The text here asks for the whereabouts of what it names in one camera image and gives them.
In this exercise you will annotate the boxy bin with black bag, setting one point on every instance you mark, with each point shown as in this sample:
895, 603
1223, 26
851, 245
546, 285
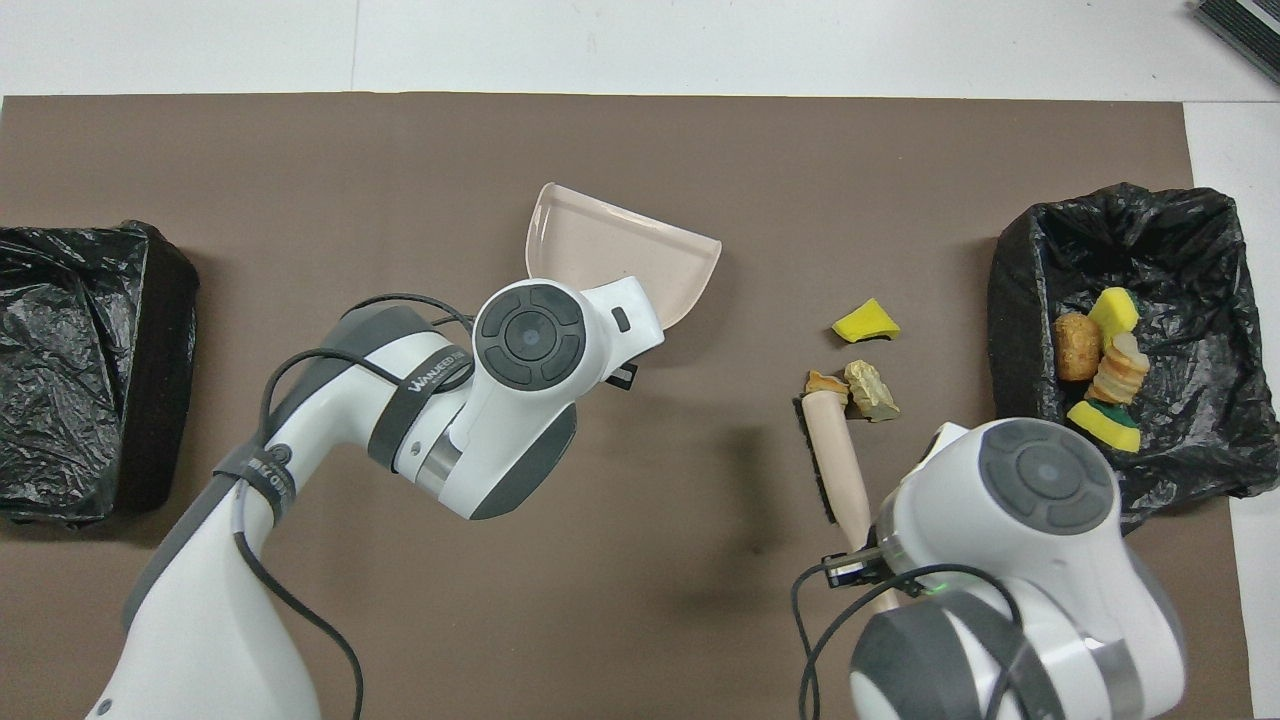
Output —
80, 370

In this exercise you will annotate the grey ribbed block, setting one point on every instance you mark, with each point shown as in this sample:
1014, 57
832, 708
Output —
1245, 30

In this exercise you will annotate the striped croissant piece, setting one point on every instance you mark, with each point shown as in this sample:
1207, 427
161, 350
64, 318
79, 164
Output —
1118, 375
825, 381

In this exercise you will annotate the pale torn bread piece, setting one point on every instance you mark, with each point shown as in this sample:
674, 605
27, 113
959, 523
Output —
870, 392

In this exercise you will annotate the yellow sponge piece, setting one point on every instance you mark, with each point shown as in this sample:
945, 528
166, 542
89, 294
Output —
1113, 310
1100, 425
865, 323

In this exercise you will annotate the beige plastic dustpan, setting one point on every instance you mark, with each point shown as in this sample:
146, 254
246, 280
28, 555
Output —
620, 250

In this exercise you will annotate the beige hand brush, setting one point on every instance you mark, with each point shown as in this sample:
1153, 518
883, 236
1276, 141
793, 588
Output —
840, 470

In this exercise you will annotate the brown table mat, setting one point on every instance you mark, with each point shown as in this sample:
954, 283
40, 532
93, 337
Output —
650, 620

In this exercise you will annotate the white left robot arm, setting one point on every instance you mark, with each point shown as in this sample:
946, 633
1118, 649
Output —
200, 620

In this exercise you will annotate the open bin with black bag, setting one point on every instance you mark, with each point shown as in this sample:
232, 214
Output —
1200, 300

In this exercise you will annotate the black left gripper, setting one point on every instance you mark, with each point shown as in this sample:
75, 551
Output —
620, 376

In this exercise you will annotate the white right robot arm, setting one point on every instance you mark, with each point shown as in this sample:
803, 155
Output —
960, 540

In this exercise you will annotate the brown bread roll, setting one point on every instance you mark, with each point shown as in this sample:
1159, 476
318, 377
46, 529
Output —
1076, 348

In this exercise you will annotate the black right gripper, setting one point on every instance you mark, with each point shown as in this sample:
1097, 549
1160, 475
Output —
852, 570

